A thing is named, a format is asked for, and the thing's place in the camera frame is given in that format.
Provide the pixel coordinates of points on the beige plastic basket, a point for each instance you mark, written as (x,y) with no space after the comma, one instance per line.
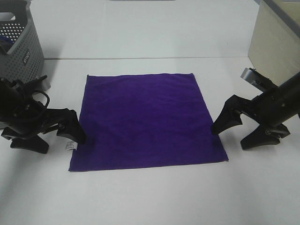
(275,45)

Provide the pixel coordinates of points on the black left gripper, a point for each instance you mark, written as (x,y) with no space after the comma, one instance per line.
(23,113)

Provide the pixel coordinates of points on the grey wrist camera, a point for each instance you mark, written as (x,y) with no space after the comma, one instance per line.
(256,79)
(43,83)

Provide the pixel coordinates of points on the purple towel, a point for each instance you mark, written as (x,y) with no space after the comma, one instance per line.
(143,121)

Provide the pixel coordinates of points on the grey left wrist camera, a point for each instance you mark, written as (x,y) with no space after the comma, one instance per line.
(43,83)

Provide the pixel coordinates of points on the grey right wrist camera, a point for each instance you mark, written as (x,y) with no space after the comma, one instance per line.
(256,79)

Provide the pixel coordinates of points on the grey perforated plastic basket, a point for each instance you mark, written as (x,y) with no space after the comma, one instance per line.
(23,60)

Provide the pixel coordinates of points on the purple cloth inside grey basket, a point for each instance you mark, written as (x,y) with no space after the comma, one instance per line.
(4,41)

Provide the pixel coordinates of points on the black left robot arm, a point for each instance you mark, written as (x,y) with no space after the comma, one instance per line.
(24,112)

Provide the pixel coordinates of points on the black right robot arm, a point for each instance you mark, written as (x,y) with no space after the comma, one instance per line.
(295,95)

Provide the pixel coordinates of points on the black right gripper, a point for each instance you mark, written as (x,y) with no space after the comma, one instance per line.
(269,110)

